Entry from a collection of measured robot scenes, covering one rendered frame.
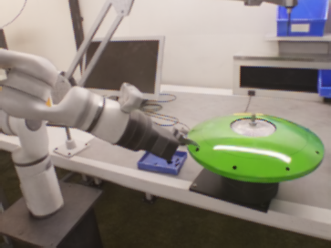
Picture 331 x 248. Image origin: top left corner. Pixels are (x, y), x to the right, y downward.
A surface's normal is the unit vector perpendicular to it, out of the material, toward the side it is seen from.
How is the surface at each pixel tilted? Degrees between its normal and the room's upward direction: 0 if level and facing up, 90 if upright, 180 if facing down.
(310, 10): 90
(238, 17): 90
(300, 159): 24
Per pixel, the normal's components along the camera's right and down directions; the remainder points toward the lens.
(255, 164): -0.16, -0.69
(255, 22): -0.44, 0.36
